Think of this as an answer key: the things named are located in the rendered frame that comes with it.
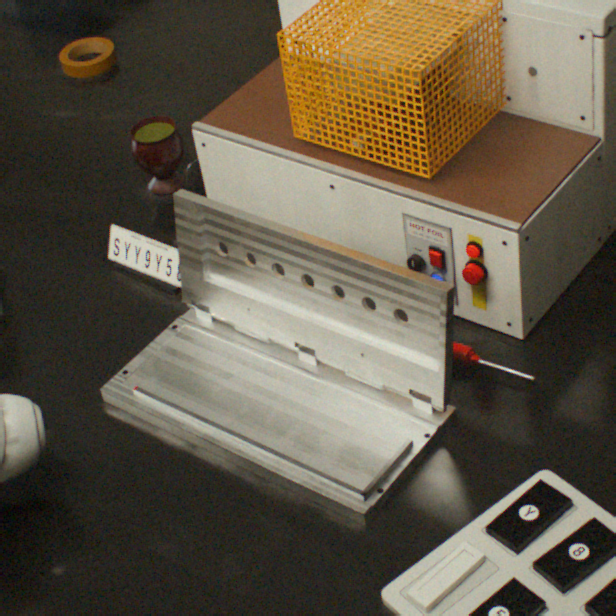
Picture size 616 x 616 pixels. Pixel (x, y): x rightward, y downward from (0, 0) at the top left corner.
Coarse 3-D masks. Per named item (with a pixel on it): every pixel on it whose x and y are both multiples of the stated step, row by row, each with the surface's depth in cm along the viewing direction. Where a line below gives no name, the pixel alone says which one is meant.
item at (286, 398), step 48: (192, 336) 195; (240, 336) 194; (144, 384) 189; (192, 384) 188; (240, 384) 186; (288, 384) 185; (336, 384) 183; (384, 384) 181; (192, 432) 180; (240, 432) 179; (288, 432) 178; (336, 432) 177; (384, 432) 176; (432, 432) 175; (288, 480) 172; (384, 480) 170
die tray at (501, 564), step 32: (544, 480) 168; (576, 512) 164; (448, 544) 162; (480, 544) 162; (544, 544) 161; (416, 576) 160; (480, 576) 158; (512, 576) 158; (608, 576) 156; (416, 608) 156; (448, 608) 156; (576, 608) 153
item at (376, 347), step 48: (192, 240) 190; (240, 240) 186; (288, 240) 179; (192, 288) 195; (240, 288) 190; (288, 288) 184; (384, 288) 173; (432, 288) 167; (288, 336) 187; (336, 336) 181; (384, 336) 177; (432, 336) 172; (432, 384) 174
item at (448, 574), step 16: (464, 544) 161; (448, 560) 159; (464, 560) 159; (480, 560) 159; (432, 576) 158; (448, 576) 158; (464, 576) 158; (416, 592) 156; (432, 592) 156; (448, 592) 157
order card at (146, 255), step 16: (112, 240) 211; (128, 240) 209; (144, 240) 207; (112, 256) 212; (128, 256) 210; (144, 256) 208; (160, 256) 206; (176, 256) 204; (144, 272) 209; (160, 272) 207; (176, 272) 205
